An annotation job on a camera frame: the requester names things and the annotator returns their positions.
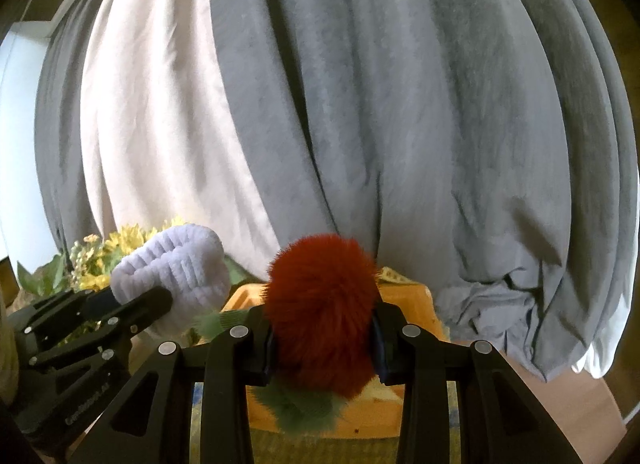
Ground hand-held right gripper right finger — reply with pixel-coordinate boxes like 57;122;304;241
369;304;558;464

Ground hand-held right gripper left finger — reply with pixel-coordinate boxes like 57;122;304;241
87;306;278;464

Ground sunflower bouquet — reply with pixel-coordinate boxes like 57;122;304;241
70;216;186;295

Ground white cloth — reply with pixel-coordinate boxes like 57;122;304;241
570;314;631;380

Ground grey curtain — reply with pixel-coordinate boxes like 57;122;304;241
207;0;636;385
32;0;126;265

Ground white knitted sock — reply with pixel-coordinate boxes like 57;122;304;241
110;225;233;339

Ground orange basket with yellow handles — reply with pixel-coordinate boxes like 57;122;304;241
187;266;448;440

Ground pale pink curtain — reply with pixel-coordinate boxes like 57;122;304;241
80;0;321;295

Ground yellow plaid table runner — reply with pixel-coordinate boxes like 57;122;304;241
190;384;481;464

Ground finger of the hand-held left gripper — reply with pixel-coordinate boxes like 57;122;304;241
7;290;124;345
29;286;174;371

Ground green leafy plant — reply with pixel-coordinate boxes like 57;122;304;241
17;254;71;297

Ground red pompom plush green leaves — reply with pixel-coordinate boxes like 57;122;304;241
192;234;383;437

